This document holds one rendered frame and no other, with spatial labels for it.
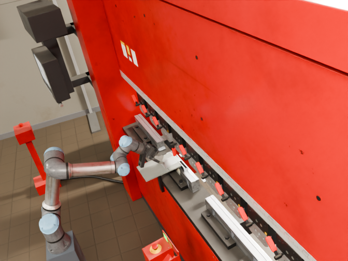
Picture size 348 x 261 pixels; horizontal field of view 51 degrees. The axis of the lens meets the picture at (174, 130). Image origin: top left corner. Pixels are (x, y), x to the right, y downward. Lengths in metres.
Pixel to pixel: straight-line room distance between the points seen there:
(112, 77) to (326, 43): 2.32
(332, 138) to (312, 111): 0.09
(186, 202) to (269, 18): 1.57
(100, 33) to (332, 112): 2.19
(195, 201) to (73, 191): 2.04
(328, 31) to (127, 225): 2.95
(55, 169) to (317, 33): 1.62
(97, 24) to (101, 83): 0.47
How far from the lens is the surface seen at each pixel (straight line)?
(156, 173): 2.46
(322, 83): 1.02
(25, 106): 5.43
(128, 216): 3.65
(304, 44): 0.99
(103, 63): 3.00
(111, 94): 3.11
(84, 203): 3.97
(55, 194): 2.42
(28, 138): 3.92
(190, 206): 2.37
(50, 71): 3.06
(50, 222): 2.41
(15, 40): 5.10
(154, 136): 2.87
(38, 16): 2.96
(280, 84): 1.15
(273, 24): 1.07
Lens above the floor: 2.57
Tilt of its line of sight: 34 degrees down
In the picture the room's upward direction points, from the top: 11 degrees counter-clockwise
